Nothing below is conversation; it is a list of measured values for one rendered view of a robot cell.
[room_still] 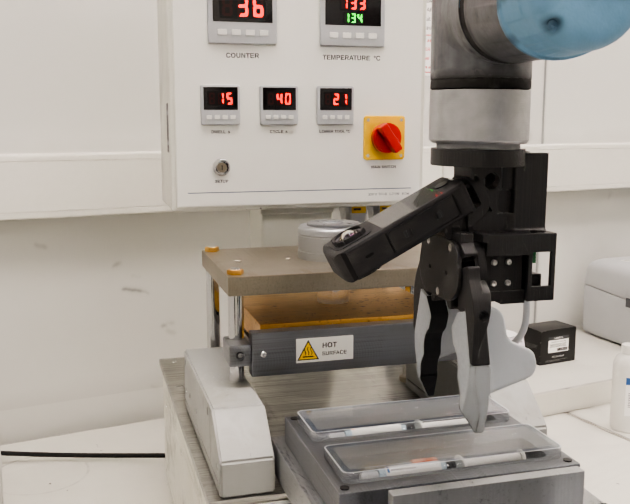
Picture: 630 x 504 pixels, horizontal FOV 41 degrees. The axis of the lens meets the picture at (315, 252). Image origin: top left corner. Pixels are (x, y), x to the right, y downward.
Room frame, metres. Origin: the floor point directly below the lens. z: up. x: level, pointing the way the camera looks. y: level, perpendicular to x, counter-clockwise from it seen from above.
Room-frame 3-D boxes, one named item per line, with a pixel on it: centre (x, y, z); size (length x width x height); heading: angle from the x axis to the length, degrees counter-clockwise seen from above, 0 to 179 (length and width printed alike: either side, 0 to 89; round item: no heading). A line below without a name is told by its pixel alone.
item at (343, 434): (0.71, -0.08, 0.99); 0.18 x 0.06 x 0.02; 106
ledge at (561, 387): (1.58, -0.45, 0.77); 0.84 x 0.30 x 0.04; 117
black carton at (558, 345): (1.58, -0.46, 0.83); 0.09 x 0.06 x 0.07; 116
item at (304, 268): (0.96, -0.03, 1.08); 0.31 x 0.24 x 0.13; 106
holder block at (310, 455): (0.67, -0.09, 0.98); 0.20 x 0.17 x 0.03; 106
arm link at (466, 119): (0.64, -0.12, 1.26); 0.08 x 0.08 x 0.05
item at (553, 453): (0.63, -0.10, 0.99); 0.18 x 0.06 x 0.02; 106
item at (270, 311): (0.92, -0.03, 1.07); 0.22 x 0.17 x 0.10; 106
